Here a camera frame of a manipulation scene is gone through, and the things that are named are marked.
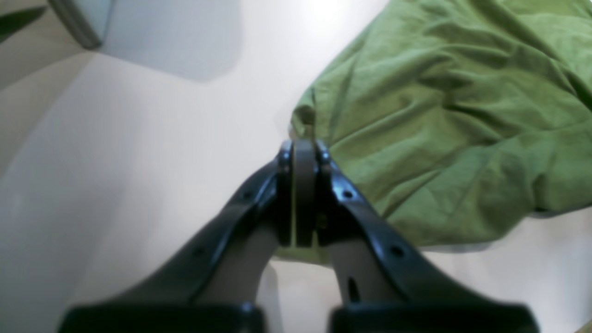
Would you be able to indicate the green t-shirt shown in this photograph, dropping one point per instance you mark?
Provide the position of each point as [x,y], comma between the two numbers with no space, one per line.
[456,119]

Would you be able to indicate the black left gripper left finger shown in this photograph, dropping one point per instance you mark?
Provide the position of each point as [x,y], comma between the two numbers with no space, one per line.
[210,284]

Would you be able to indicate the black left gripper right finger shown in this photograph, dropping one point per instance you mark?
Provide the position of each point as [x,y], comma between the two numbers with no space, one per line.
[387,285]

